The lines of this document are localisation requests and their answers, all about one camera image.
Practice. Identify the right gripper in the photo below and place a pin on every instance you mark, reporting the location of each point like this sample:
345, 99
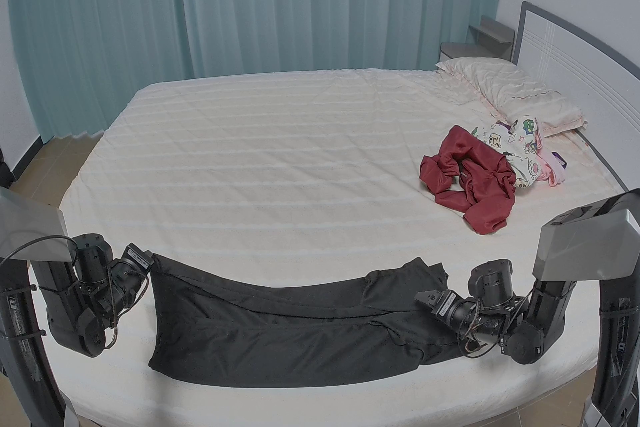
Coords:
457, 312

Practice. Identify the grey bedside table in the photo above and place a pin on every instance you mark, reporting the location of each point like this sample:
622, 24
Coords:
492, 34

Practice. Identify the black T-shirt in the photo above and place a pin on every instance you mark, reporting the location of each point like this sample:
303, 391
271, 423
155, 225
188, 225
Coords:
300, 335

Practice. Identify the pink garment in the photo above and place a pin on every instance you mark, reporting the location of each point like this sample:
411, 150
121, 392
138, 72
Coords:
557, 175

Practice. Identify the dark red garment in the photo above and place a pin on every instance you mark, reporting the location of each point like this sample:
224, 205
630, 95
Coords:
487, 195

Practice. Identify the white printed pyjama top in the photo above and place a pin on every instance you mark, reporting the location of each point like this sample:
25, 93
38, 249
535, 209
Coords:
522, 155

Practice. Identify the purple garment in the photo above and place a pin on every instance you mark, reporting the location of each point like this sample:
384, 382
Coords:
561, 161

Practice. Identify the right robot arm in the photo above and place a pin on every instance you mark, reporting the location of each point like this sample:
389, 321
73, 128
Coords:
565, 305

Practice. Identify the cream pillow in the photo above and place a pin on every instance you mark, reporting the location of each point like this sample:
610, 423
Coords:
515, 89

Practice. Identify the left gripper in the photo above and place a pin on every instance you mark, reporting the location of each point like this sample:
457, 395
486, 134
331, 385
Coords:
127, 280

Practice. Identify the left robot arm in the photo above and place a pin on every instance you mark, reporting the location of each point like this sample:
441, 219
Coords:
25, 315

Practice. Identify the bed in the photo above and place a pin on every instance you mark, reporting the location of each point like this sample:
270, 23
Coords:
250, 140

